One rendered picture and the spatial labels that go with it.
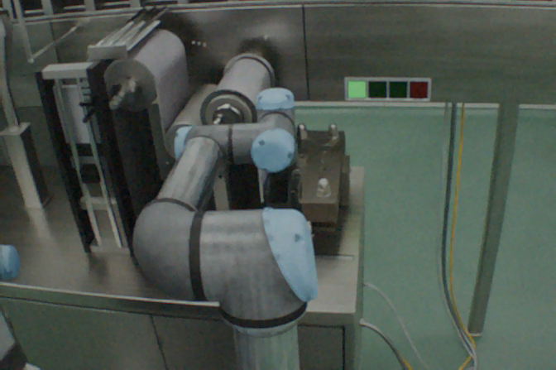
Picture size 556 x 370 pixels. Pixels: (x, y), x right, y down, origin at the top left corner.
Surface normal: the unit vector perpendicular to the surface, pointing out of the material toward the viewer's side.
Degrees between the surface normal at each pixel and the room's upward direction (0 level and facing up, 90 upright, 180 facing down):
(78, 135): 90
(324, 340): 90
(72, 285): 0
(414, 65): 90
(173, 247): 41
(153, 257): 60
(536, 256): 0
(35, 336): 90
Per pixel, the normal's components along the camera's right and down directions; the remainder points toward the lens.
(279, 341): 0.41, 0.23
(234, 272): -0.07, 0.19
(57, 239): -0.07, -0.86
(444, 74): -0.15, 0.50
